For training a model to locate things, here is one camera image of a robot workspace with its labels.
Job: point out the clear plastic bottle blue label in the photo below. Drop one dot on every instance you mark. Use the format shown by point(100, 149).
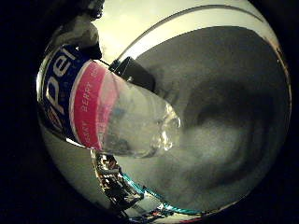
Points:
point(93, 102)

